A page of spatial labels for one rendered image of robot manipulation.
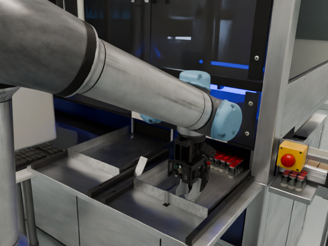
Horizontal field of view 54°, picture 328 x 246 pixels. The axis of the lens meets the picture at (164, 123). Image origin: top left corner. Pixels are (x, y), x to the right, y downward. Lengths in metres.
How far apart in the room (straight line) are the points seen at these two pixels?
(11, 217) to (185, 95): 0.33
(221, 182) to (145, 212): 0.30
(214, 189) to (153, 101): 0.62
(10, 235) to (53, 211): 1.48
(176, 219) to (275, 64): 0.52
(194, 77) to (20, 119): 0.96
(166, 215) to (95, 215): 0.87
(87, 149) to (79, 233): 0.74
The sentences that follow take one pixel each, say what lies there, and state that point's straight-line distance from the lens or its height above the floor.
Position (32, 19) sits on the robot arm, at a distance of 0.37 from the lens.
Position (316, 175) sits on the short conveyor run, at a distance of 1.18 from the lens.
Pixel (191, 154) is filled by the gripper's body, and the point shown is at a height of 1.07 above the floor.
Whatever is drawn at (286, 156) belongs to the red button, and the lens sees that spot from 1.02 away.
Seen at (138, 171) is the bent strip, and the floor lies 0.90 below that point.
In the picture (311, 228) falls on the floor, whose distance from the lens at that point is 2.60.
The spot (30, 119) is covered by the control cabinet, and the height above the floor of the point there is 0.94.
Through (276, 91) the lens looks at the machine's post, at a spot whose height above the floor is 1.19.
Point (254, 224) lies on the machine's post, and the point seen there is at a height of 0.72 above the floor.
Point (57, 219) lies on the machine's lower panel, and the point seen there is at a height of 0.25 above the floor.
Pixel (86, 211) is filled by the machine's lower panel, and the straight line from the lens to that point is 1.80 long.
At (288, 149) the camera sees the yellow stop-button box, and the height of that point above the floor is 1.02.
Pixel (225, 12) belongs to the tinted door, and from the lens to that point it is 1.07.
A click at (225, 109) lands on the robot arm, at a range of 0.58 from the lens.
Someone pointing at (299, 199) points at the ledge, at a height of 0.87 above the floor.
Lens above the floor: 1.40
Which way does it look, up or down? 19 degrees down
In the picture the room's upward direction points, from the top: 2 degrees clockwise
